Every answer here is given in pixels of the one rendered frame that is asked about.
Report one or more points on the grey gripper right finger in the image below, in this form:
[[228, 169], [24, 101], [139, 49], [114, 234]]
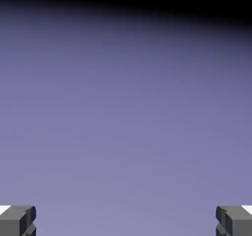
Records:
[[237, 221]]

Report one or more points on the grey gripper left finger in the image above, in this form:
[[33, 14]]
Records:
[[13, 221]]

